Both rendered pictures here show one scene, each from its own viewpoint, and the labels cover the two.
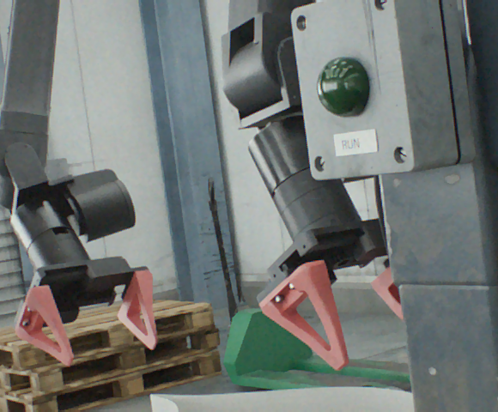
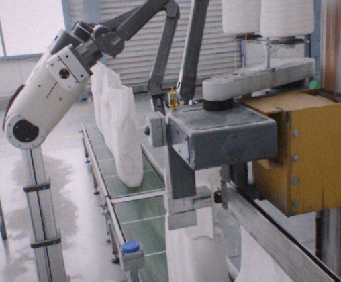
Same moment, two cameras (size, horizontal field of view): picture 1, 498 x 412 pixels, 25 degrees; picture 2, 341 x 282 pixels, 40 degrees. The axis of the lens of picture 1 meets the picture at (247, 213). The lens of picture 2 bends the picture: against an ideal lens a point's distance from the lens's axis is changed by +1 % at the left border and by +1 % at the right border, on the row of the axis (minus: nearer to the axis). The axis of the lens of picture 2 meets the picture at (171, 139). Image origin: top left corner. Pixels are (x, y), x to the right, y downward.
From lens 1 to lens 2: 0.98 m
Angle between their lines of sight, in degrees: 27
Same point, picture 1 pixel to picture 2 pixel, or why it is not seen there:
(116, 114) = not seen: outside the picture
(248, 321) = (315, 84)
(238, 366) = not seen: hidden behind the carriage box
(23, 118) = (156, 76)
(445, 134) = (160, 142)
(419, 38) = (156, 127)
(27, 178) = (153, 92)
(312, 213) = not seen: hidden behind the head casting
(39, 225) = (154, 104)
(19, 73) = (157, 62)
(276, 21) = (184, 83)
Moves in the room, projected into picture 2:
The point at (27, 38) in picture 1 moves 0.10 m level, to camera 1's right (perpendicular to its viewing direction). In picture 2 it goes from (161, 52) to (181, 52)
